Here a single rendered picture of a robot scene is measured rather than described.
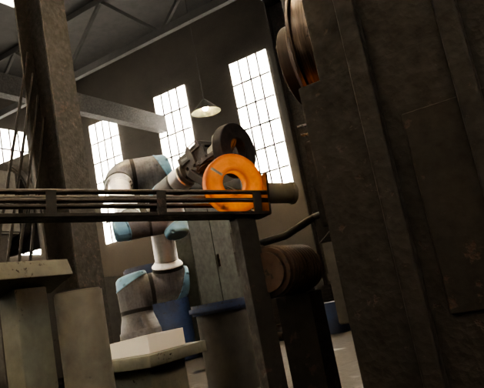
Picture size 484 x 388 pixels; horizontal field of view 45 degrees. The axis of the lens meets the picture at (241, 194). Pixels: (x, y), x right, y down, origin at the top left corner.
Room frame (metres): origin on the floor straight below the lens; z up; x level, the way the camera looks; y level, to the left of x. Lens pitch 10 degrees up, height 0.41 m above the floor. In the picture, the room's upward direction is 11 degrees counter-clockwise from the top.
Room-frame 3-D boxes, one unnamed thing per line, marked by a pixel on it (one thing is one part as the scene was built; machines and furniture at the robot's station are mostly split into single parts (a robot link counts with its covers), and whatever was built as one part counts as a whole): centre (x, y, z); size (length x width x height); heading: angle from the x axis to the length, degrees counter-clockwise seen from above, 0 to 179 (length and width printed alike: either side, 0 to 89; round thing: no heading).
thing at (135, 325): (2.14, 0.45, 0.40); 0.15 x 0.15 x 0.10
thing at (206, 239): (5.63, 0.54, 0.75); 0.70 x 0.48 x 1.50; 150
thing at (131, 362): (2.13, 0.45, 0.28); 0.32 x 0.32 x 0.04; 60
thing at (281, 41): (1.80, -0.28, 1.11); 0.28 x 0.06 x 0.28; 150
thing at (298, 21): (1.75, -0.36, 1.11); 0.47 x 0.06 x 0.47; 150
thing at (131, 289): (2.14, 0.45, 0.52); 0.13 x 0.12 x 0.14; 105
